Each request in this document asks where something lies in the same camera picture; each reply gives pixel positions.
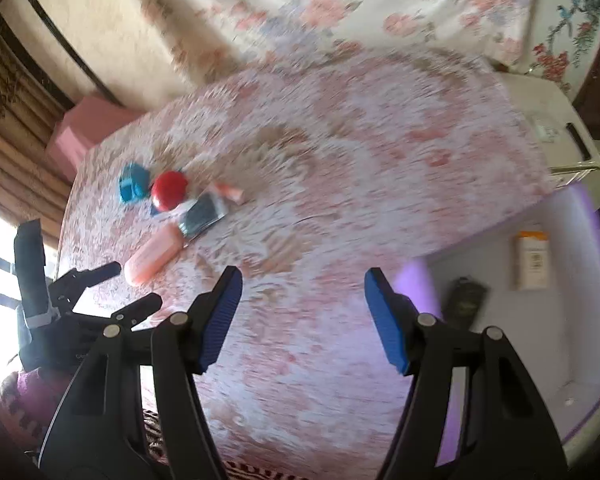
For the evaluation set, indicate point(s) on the white nightstand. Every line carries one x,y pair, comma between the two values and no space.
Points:
555,110

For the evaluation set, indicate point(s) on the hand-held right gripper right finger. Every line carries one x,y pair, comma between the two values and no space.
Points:
385,310

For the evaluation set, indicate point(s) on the person's left forearm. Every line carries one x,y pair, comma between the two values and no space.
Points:
15,400

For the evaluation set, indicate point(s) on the brown patterned curtain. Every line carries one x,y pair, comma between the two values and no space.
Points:
10,125

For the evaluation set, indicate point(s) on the pink block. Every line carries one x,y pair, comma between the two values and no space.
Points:
80,130

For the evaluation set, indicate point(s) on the purple storage box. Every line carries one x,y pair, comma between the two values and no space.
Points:
530,360

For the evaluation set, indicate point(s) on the black box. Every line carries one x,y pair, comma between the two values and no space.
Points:
464,300

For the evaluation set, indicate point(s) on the narrow pink box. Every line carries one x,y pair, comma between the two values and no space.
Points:
227,192

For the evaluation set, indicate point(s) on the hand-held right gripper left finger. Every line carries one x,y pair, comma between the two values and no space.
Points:
222,315

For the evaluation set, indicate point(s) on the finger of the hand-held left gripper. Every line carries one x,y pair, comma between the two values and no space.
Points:
87,275
140,306

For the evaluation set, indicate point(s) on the dark item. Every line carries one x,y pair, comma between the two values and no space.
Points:
202,215

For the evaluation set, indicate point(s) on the floral wall painting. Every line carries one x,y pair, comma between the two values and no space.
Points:
570,25

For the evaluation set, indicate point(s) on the red egg-shaped toy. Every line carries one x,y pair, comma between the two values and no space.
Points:
169,190

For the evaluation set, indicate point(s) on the pink case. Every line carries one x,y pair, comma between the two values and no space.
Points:
152,257

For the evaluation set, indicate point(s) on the blue box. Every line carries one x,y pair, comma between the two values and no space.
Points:
131,185

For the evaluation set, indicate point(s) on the white and orange medicine box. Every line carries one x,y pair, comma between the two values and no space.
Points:
532,260

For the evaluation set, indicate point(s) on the black phone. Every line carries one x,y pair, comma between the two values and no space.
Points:
582,142

